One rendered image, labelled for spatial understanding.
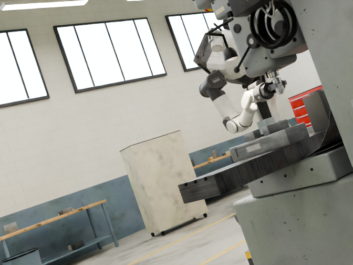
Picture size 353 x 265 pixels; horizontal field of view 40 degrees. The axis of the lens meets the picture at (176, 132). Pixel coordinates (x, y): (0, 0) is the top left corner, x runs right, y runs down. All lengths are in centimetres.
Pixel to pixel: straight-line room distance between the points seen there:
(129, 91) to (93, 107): 104
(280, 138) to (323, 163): 20
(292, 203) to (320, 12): 87
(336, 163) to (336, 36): 54
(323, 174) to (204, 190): 54
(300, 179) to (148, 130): 905
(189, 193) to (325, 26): 82
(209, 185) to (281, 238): 68
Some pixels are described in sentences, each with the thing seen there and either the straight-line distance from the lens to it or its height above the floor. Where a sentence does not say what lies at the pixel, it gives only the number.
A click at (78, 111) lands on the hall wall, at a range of 1040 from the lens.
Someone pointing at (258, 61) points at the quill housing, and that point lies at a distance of 232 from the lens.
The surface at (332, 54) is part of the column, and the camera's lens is 194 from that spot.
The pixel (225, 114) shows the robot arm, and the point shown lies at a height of 121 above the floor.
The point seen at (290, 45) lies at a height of 136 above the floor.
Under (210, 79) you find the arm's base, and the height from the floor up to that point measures 143.
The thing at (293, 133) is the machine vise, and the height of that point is 100.
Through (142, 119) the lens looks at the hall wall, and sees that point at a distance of 1112.
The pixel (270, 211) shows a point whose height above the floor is 68.
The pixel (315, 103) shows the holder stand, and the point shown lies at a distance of 260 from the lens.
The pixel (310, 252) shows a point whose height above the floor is 47.
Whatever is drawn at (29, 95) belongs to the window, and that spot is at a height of 327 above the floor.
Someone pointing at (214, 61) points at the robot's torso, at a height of 153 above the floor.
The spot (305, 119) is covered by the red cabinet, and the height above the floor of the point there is 105.
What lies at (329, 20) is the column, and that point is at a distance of 194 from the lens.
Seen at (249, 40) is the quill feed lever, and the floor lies 146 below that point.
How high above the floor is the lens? 104
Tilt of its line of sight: 4 degrees up
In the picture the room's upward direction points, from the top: 19 degrees counter-clockwise
